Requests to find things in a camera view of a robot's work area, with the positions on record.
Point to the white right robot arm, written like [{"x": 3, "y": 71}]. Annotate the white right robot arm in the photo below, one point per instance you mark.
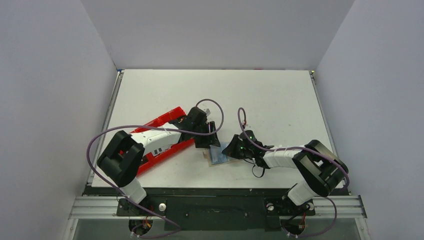
[{"x": 322, "y": 171}]

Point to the silver striped card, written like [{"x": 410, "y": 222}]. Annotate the silver striped card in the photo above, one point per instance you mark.
[{"x": 160, "y": 150}]

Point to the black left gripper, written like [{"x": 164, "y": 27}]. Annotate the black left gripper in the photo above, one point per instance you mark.
[{"x": 209, "y": 139}]

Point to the red plastic tray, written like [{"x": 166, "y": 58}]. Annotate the red plastic tray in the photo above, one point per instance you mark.
[{"x": 148, "y": 160}]

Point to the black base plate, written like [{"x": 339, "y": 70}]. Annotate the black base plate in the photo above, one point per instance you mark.
[{"x": 214, "y": 222}]

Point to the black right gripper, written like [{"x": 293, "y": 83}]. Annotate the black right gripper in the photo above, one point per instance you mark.
[{"x": 236, "y": 149}]

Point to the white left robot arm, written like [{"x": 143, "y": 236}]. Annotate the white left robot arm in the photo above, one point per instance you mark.
[{"x": 123, "y": 156}]

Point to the aluminium frame rail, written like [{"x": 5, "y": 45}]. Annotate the aluminium frame rail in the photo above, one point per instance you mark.
[{"x": 100, "y": 207}]

